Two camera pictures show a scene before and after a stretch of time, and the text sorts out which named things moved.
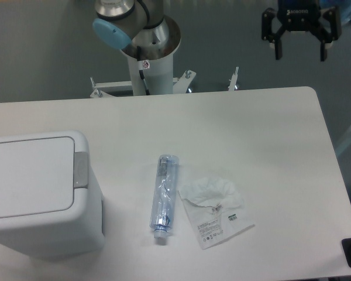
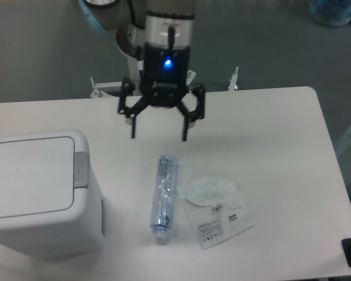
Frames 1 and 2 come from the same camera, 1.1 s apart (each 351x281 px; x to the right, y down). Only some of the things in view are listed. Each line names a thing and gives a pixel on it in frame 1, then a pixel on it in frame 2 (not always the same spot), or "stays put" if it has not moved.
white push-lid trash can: x=40 y=202 stays put
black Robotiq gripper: x=300 y=16 → x=165 y=84
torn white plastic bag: x=214 y=208 stays put
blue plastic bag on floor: x=350 y=10 stays put
